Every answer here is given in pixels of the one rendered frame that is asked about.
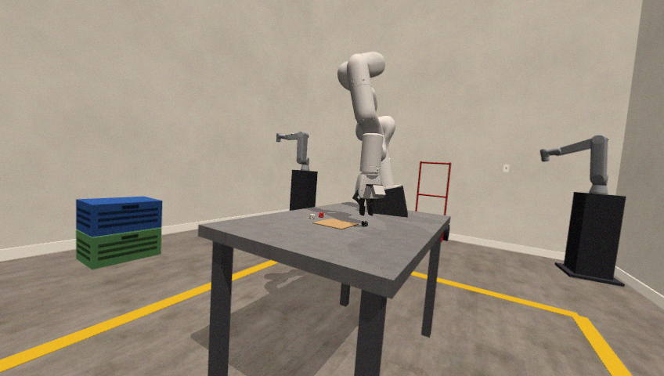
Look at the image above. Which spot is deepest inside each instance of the tan square mat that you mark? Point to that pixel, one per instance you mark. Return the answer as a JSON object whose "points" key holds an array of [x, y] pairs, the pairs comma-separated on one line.
{"points": [[334, 223]]}

